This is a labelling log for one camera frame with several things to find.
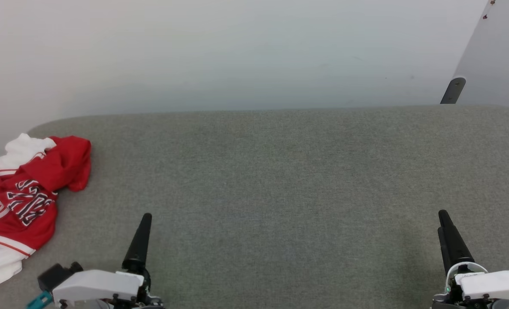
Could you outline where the dark grey metal bar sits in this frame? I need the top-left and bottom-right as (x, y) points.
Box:
(440, 77), (467, 105)

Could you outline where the red and white jersey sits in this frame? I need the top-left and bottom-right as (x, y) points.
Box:
(0, 133), (92, 289)

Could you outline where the grey fabric sofa seat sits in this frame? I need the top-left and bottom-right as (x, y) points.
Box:
(0, 105), (509, 309)

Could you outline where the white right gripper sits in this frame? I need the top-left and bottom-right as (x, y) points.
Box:
(432, 210), (509, 309)

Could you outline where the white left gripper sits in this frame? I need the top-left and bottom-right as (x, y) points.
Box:
(52, 213), (166, 309)

